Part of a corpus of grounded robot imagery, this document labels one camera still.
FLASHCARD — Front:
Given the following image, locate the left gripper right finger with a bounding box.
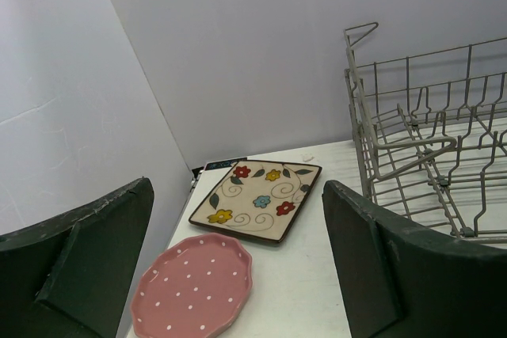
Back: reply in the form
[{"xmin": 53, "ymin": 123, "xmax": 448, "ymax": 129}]
[{"xmin": 322, "ymin": 180, "xmax": 506, "ymax": 337}]

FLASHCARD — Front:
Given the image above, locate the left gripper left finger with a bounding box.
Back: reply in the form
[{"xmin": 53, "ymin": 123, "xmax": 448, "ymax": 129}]
[{"xmin": 1, "ymin": 177, "xmax": 154, "ymax": 337}]

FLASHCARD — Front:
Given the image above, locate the pink dotted round plate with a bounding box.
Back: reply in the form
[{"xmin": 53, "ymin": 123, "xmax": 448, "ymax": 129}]
[{"xmin": 130, "ymin": 233, "xmax": 253, "ymax": 337}]

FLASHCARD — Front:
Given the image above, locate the cream square flower plate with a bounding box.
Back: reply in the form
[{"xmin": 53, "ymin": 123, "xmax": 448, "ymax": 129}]
[{"xmin": 189, "ymin": 159, "xmax": 322, "ymax": 245}]

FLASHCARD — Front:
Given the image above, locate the grey wire dish rack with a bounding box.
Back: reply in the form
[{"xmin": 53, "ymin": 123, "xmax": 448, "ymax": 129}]
[{"xmin": 344, "ymin": 22, "xmax": 506, "ymax": 249}]

